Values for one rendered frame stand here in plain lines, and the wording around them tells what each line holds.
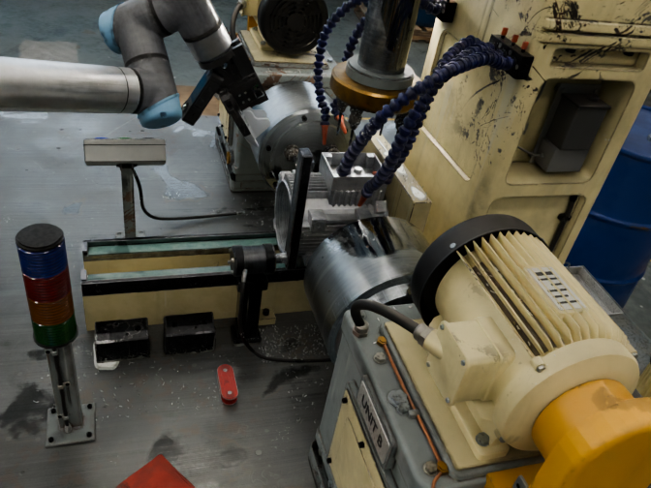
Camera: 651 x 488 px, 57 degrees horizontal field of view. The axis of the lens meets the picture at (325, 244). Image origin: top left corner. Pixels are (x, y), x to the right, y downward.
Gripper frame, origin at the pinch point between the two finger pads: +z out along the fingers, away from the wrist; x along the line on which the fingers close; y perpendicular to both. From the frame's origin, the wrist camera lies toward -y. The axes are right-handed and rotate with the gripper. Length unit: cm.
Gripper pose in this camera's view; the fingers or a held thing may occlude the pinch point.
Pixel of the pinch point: (251, 142)
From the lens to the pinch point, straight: 124.4
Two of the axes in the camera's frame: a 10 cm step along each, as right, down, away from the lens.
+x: -2.8, -6.1, 7.4
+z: 3.5, 6.6, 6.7
